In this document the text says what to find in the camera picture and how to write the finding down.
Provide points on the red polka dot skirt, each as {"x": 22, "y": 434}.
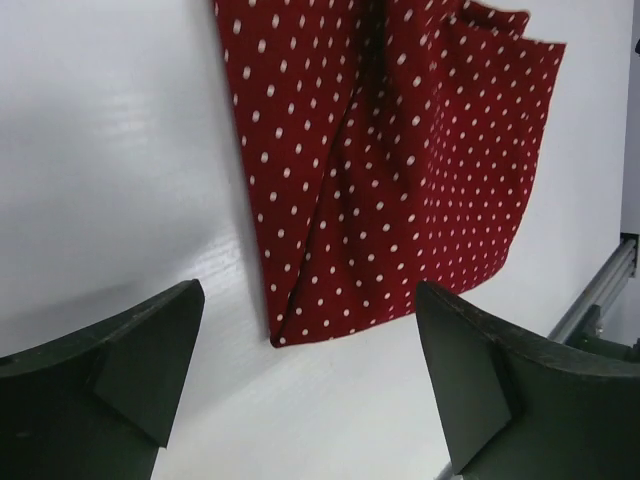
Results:
{"x": 383, "y": 143}

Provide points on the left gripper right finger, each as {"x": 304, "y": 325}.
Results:
{"x": 516, "y": 405}

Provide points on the aluminium rail frame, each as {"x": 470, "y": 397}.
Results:
{"x": 582, "y": 326}

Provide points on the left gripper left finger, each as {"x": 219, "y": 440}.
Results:
{"x": 100, "y": 402}

